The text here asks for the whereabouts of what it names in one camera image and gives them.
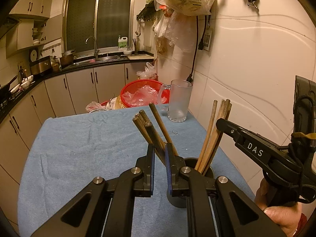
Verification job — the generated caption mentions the black chopstick holder cup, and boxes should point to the black chopstick holder cup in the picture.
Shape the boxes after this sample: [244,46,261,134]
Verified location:
[166,156,214,208]

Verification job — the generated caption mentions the clear glass mug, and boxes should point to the clear glass mug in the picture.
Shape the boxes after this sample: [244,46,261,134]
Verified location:
[157,79,193,122]

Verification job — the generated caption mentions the upper wall cabinets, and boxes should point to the upper wall cabinets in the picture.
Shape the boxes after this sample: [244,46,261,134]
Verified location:
[5,0,53,58]

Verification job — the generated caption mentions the white bowl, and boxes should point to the white bowl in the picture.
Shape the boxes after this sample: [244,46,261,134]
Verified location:
[20,80,31,90]

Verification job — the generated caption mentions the black wok pan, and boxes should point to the black wok pan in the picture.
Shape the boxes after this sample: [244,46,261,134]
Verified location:
[0,75,17,103]

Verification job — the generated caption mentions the person's right hand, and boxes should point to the person's right hand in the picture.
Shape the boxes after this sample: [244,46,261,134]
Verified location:
[254,179,307,236]

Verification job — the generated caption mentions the red plastic basin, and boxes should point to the red plastic basin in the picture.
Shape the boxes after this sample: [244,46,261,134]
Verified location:
[120,79,162,108]

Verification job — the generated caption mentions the green detergent bottle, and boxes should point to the green detergent bottle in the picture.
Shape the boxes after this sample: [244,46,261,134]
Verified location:
[118,36,128,50]

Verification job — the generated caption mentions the black power cable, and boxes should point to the black power cable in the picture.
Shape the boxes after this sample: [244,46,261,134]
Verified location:
[186,14,213,84]

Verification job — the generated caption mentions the chrome sink faucet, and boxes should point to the chrome sink faucet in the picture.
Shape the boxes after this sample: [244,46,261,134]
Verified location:
[85,36,100,60]

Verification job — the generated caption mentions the lower kitchen cabinets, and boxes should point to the lower kitchen cabinets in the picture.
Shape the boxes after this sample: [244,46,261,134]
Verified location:
[0,61,154,230]

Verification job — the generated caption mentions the wooden chopstick bundle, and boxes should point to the wooden chopstick bundle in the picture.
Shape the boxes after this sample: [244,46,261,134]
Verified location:
[194,100,217,173]
[195,99,231,176]
[201,99,232,176]

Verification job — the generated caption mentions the kitchen window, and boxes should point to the kitchen window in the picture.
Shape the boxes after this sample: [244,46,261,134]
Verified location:
[64,0,134,54]

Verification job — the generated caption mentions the metal cooking pot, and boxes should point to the metal cooking pot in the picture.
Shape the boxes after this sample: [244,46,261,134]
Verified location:
[60,49,75,67]

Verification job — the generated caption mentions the blue towel mat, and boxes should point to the blue towel mat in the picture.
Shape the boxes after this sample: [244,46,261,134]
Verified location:
[17,104,256,237]

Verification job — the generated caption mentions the range hood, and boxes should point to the range hood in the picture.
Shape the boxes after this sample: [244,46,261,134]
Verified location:
[0,17,20,39]

